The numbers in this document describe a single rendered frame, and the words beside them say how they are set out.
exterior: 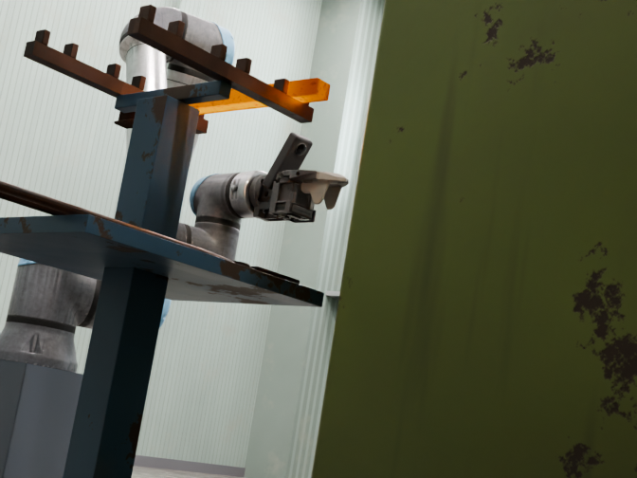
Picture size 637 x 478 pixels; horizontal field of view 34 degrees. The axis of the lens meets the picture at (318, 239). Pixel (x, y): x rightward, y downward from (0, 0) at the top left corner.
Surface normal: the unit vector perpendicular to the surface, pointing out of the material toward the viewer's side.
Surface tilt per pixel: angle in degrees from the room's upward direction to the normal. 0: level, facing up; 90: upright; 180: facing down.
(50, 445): 90
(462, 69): 90
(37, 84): 90
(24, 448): 90
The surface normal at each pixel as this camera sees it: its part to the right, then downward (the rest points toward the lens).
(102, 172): 0.82, 0.02
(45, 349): 0.49, -0.43
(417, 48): -0.66, -0.25
